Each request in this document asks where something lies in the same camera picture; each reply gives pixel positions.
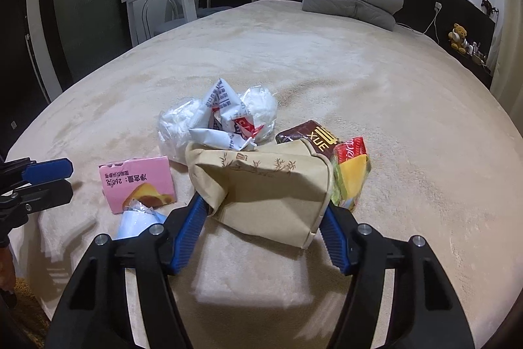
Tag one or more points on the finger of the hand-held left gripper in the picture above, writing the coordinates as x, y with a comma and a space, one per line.
45, 193
49, 169

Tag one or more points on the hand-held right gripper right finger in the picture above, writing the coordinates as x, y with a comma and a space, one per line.
337, 242

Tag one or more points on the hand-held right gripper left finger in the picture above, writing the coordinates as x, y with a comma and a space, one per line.
188, 227

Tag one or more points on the light blue packet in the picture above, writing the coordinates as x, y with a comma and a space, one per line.
135, 222

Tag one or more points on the pink snack box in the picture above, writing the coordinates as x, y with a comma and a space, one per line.
135, 181

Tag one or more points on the red yellow snack packet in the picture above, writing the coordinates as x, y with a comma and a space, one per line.
351, 173

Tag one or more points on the tan paper bag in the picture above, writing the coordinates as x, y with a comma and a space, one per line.
265, 202

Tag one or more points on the large clear plastic bag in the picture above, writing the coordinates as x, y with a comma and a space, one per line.
175, 124

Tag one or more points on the brown snack wrapper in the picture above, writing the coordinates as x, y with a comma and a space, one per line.
306, 130

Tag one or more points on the white red wrapper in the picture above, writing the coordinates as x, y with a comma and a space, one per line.
224, 103

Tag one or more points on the small clear plastic bag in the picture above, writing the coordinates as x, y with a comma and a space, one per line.
262, 103

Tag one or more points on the beige plush bed blanket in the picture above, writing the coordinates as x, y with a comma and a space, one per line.
367, 87

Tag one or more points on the frosted glass door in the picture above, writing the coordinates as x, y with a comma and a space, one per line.
90, 5

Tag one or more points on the white chair with grey cushion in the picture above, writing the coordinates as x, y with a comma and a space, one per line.
165, 24

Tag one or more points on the small bottles on shelf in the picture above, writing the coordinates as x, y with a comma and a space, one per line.
478, 52

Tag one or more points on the brown teddy bear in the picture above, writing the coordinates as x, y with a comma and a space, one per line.
458, 38

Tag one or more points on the dark toy figure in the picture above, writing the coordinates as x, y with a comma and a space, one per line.
489, 6

